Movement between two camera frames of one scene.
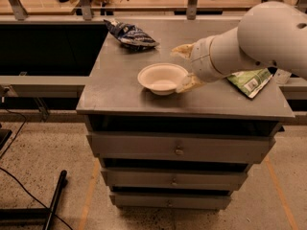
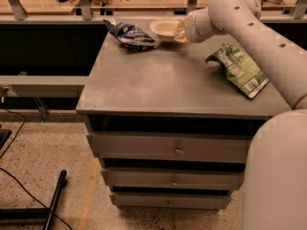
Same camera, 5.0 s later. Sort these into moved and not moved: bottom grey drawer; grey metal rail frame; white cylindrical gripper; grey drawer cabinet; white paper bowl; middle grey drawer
Moved: white paper bowl; white cylindrical gripper
Not moved: grey metal rail frame; grey drawer cabinet; bottom grey drawer; middle grey drawer
